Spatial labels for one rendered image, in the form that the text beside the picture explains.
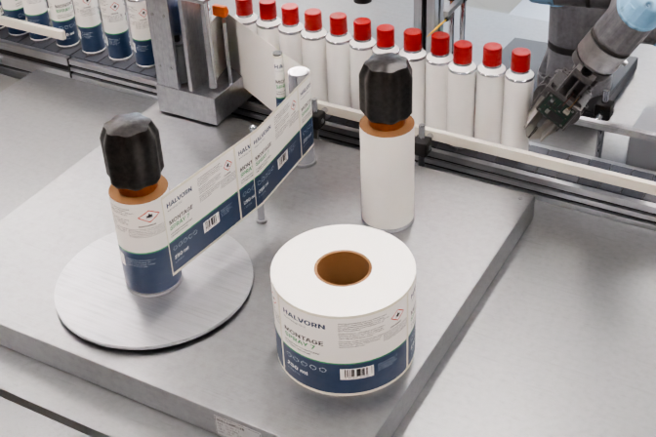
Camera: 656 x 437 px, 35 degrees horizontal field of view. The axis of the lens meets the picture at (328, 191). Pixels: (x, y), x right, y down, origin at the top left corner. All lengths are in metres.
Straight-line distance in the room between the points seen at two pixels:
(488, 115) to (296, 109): 0.35
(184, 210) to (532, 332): 0.56
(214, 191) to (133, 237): 0.15
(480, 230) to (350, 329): 0.44
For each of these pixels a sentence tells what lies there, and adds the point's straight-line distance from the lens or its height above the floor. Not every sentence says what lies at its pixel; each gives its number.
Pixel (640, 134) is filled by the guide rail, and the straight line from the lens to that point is 1.89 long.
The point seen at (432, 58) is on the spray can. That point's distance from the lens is 1.91.
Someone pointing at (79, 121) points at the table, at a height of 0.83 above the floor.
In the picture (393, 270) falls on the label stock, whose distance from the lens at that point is 1.44.
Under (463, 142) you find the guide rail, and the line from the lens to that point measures 1.93.
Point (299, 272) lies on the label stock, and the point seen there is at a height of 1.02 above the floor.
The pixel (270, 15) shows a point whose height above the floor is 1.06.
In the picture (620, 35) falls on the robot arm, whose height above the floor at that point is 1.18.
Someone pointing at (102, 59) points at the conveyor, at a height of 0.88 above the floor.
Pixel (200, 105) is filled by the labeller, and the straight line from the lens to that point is 2.05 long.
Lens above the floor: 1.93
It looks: 35 degrees down
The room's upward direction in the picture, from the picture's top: 3 degrees counter-clockwise
